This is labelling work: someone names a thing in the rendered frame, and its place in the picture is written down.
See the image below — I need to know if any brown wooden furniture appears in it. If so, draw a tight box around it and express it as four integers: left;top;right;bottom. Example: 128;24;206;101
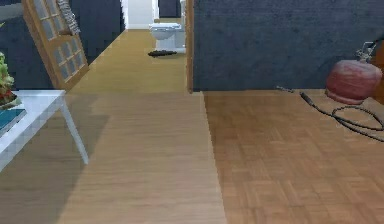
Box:
370;39;384;106

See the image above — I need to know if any red round tank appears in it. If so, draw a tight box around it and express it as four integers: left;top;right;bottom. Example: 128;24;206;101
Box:
324;59;384;106

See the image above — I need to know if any white table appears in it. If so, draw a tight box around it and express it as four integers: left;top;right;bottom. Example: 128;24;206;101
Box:
0;89;90;173

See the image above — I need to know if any grey patterned cloth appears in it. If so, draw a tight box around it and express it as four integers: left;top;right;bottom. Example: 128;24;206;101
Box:
55;0;82;37

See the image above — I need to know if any grey metal valve fitting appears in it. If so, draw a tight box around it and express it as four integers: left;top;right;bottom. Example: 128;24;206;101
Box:
354;41;378;64

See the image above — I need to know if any wooden door with glass panes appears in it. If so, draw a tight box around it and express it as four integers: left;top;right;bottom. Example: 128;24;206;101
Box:
21;0;90;91

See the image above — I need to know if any black cable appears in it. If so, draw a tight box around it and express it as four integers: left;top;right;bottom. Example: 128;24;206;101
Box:
276;85;384;143

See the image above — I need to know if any teal book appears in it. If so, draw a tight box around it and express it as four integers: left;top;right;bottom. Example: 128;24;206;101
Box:
0;108;28;138

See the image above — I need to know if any wooden door frame post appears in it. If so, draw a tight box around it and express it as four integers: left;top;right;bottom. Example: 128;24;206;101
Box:
185;0;195;95

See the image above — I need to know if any black flat floor mat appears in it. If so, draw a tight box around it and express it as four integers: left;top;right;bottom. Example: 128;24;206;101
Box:
147;49;178;58

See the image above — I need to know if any white toilet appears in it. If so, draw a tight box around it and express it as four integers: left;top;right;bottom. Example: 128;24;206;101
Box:
148;0;187;54

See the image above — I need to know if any green leafy house plant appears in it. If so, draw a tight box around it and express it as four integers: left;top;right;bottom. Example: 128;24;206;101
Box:
0;51;18;108

